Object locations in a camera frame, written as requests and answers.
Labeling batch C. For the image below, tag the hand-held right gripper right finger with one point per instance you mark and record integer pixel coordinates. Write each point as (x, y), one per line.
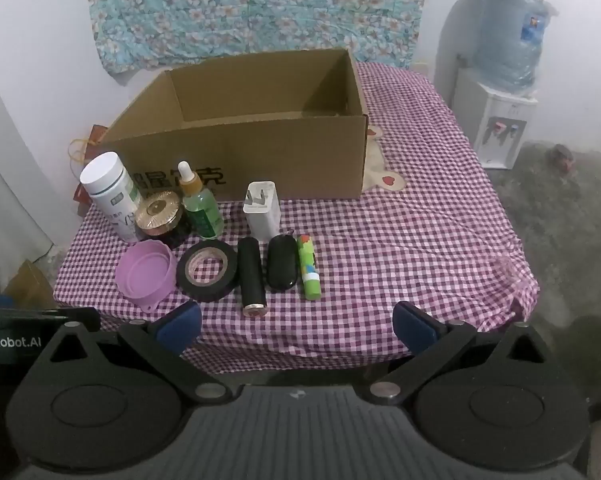
(413, 332)

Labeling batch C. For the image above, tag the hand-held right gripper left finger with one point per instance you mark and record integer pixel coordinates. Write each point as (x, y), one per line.
(180, 325)

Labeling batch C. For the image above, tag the black tape roll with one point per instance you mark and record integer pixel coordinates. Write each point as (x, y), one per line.
(205, 292)

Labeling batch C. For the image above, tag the purple collapsible cup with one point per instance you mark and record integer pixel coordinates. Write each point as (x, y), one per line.
(145, 270)

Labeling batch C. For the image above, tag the black cylinder tube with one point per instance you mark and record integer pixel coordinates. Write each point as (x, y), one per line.
(252, 275)

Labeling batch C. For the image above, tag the green dropper bottle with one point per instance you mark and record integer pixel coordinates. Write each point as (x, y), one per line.
(200, 210)

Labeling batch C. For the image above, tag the dark jar with gold lid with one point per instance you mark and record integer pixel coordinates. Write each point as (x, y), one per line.
(158, 210)

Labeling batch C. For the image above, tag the black oval case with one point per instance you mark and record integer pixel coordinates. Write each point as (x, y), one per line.
(282, 262)

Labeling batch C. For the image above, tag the green glue stick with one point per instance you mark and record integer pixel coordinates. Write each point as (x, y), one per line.
(308, 265)

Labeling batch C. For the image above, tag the white charger plug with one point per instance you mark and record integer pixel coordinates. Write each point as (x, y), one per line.
(263, 215)

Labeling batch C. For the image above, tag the white plastic bottle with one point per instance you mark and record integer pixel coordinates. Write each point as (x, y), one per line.
(108, 190)

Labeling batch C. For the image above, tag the brown cardboard box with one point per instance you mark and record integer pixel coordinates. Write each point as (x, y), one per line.
(290, 160)

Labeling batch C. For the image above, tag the purple checked tablecloth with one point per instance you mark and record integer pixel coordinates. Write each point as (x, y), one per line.
(405, 240)

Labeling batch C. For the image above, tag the grey white curtain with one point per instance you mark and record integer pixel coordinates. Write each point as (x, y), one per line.
(5, 200)

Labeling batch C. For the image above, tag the red printed bag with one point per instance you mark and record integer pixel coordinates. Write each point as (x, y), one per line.
(82, 200)

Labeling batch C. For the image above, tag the white water dispenser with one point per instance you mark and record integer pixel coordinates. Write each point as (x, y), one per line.
(490, 125)

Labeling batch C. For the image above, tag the dark small floor object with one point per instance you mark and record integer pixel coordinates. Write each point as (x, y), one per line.
(560, 156)

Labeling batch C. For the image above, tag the blue water jug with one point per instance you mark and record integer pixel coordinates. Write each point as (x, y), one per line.
(505, 45)

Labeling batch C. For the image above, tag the blue floral cloth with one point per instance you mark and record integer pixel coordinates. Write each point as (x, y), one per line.
(255, 5)

